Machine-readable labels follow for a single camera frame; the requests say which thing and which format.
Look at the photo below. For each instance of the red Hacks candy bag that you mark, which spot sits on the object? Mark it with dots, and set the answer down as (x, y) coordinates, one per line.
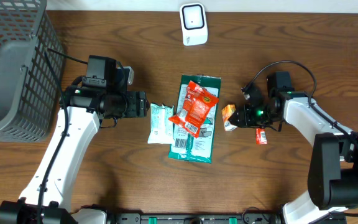
(196, 106)

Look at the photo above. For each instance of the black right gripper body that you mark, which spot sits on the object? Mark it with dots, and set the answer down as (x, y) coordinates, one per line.
(258, 116)

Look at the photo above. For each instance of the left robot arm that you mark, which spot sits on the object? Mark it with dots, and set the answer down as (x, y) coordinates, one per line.
(98, 95)

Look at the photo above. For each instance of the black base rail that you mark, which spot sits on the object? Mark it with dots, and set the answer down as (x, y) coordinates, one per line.
(197, 218)

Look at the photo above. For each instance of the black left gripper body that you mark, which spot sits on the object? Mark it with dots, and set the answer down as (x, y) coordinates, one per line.
(129, 105)

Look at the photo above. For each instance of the grey plastic mesh basket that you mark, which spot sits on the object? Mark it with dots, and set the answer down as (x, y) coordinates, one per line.
(27, 89)

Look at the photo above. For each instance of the orange box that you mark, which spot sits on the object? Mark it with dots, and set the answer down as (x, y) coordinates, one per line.
(227, 112)

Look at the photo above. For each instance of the green 3M glove package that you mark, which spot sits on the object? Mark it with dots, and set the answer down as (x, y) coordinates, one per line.
(186, 147)

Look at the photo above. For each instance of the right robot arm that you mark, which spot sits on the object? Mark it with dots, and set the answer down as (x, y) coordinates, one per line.
(333, 173)

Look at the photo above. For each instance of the white barcode scanner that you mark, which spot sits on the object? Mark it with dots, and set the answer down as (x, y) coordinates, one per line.
(193, 24)

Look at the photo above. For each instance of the white green small packet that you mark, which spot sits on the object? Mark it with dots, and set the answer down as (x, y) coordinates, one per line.
(161, 128)

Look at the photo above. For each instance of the red Nescafe packet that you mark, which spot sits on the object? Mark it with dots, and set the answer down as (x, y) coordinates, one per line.
(260, 136)

